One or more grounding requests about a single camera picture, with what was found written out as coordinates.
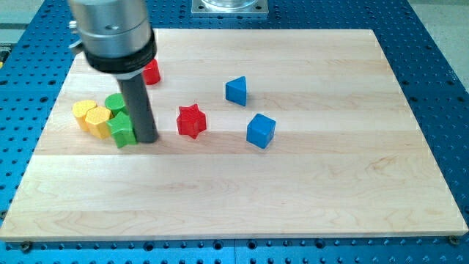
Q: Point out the blue perforated metal table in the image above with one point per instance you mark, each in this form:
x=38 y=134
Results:
x=422 y=41

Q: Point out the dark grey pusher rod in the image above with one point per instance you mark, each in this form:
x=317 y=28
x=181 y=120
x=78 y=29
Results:
x=134 y=93

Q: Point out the green star block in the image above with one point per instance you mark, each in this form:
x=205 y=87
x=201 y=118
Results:
x=121 y=129

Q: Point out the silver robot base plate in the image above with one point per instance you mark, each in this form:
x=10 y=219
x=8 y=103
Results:
x=229 y=7

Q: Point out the yellow hexagon block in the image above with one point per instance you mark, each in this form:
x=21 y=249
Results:
x=96 y=122

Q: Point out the blue cube block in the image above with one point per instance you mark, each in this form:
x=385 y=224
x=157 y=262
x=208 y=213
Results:
x=260 y=130

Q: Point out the light wooden board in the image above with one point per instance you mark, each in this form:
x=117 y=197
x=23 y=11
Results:
x=348 y=158

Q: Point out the green cylinder block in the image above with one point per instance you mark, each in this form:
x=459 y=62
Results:
x=115 y=103

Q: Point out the yellow cylinder block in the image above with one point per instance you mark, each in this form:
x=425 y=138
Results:
x=80 y=110

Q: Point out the blue triangle block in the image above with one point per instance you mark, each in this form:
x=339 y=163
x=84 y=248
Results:
x=236 y=91

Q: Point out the red cylinder block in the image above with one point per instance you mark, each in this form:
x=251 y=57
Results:
x=151 y=73

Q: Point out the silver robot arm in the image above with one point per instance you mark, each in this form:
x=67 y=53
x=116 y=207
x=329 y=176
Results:
x=115 y=35

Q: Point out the red star block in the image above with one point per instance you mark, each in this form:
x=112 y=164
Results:
x=191 y=121

